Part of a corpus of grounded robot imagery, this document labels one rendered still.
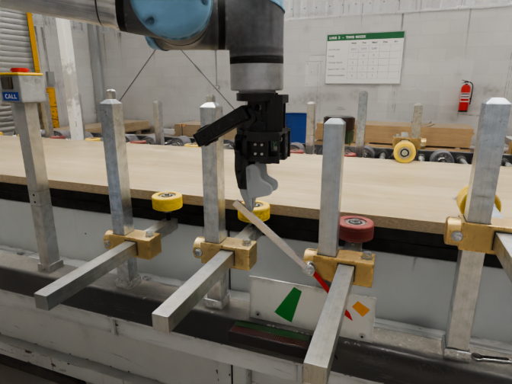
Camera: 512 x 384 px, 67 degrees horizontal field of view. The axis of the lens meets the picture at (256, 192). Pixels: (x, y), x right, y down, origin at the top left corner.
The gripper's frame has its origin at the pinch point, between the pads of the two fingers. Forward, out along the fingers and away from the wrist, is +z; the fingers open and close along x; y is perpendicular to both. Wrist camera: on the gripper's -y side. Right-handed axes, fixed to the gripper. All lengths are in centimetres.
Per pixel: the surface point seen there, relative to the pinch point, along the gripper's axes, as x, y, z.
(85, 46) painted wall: 750, -728, -116
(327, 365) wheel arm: -23.3, 19.5, 12.1
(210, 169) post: 6.0, -10.5, -4.5
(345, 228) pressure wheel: 14.1, 16.5, 8.0
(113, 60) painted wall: 774, -666, -81
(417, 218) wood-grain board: 26.5, 31.1, 8.3
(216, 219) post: 6.0, -9.5, 6.4
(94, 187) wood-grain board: 25, -60, 8
